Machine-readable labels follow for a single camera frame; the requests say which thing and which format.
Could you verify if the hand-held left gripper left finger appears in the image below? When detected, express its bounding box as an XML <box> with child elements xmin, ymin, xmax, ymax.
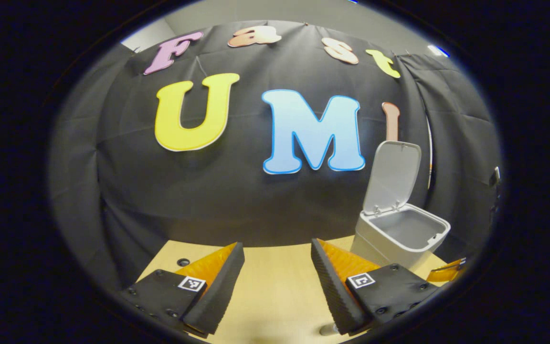
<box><xmin>117</xmin><ymin>242</ymin><xmax>246</xmax><ymax>338</ymax></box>

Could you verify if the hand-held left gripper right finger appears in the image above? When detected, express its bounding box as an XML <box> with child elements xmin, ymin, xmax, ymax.
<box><xmin>310</xmin><ymin>238</ymin><xmax>447</xmax><ymax>335</ymax></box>

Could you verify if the white desktop garbage bin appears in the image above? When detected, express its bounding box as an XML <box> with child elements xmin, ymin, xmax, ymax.
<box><xmin>350</xmin><ymin>140</ymin><xmax>451</xmax><ymax>270</ymax></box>

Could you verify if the wooden desktop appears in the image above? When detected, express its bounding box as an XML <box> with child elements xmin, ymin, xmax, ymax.
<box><xmin>137</xmin><ymin>235</ymin><xmax>450</xmax><ymax>344</ymax></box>

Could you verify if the black backdrop cloth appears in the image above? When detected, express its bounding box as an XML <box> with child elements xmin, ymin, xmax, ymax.
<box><xmin>48</xmin><ymin>21</ymin><xmax>502</xmax><ymax>292</ymax></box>

